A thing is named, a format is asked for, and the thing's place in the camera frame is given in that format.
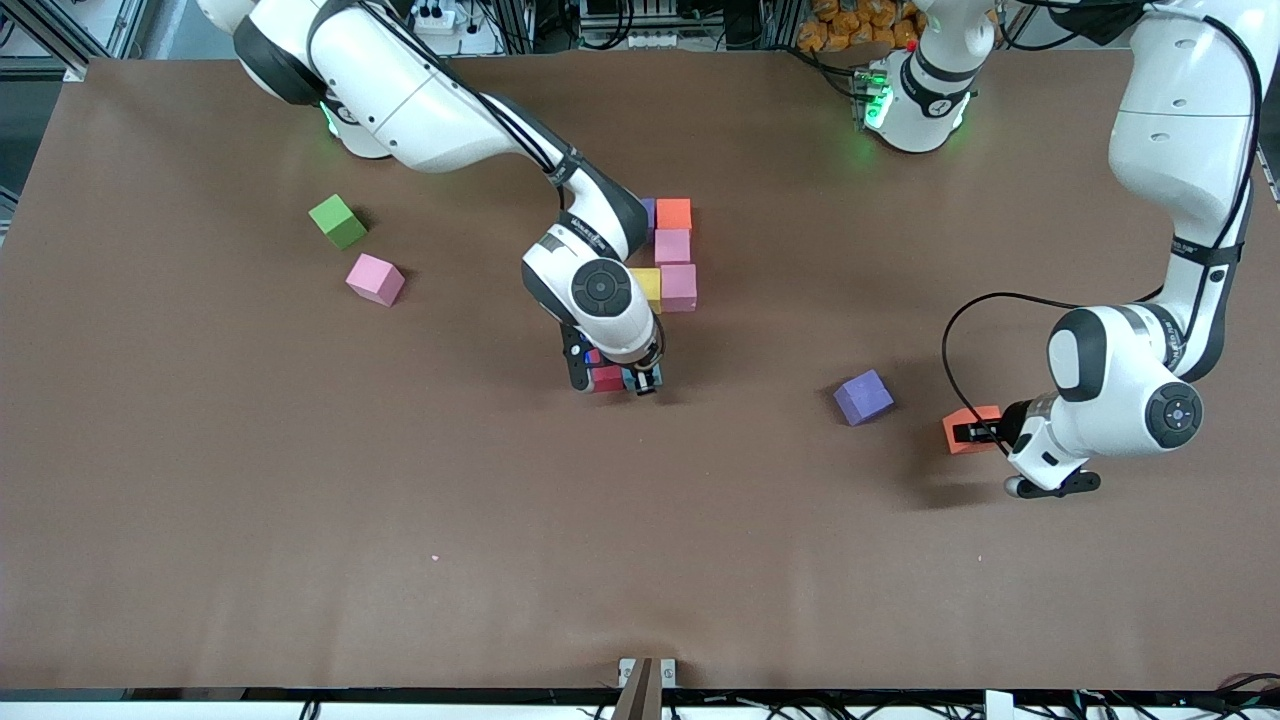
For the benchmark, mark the orange foam cube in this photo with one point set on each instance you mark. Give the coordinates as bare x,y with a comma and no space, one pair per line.
965,415
673,214

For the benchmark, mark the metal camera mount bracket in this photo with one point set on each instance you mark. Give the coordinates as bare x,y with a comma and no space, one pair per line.
645,690

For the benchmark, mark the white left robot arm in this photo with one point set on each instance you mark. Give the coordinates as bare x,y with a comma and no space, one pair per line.
1180,120

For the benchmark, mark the purple foam cube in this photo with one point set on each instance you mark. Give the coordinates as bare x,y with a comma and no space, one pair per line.
650,215
863,397

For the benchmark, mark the yellow foam cube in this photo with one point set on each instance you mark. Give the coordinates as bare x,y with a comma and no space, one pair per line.
650,288

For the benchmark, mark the paper table cover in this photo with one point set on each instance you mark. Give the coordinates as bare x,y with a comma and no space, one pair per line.
640,520

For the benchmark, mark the pink foam cube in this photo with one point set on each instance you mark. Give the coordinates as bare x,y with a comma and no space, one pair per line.
672,246
678,288
375,279

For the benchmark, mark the white power strip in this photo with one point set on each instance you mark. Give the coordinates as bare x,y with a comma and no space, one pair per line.
430,15

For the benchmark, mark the green foam cube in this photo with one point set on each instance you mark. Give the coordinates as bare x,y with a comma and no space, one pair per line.
338,222

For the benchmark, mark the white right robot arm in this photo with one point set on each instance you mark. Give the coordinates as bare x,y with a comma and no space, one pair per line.
420,90

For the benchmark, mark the small white box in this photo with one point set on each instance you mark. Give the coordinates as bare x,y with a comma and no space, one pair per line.
998,706

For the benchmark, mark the aluminium frame profile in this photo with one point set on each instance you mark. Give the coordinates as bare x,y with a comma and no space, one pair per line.
45,38

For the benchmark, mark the electronics rack unit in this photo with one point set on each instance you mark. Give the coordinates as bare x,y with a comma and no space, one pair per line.
630,25

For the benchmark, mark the light blue foam cube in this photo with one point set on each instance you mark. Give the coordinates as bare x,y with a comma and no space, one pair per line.
628,380

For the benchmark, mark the bag of orange items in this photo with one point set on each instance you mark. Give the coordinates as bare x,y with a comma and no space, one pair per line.
850,25

